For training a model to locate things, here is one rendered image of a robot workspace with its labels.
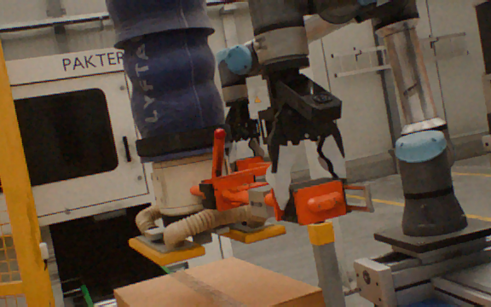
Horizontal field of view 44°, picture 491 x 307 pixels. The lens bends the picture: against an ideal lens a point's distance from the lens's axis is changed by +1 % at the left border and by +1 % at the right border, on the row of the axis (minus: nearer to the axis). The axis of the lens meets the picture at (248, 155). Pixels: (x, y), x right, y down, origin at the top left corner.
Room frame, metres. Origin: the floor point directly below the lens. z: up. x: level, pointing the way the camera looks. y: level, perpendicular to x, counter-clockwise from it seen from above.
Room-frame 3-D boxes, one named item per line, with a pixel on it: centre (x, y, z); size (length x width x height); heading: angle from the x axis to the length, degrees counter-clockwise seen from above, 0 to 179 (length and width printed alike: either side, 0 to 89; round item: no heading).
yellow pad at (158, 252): (1.39, 0.23, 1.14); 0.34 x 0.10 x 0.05; 22
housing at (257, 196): (0.99, -0.03, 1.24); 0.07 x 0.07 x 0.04; 22
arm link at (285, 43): (0.88, -0.07, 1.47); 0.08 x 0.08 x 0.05
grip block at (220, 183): (1.19, 0.05, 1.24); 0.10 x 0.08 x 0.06; 112
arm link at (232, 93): (1.78, 0.00, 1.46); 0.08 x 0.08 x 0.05
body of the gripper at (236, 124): (1.77, 0.00, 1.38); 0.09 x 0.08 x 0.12; 22
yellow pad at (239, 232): (1.46, 0.06, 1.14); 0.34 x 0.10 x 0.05; 22
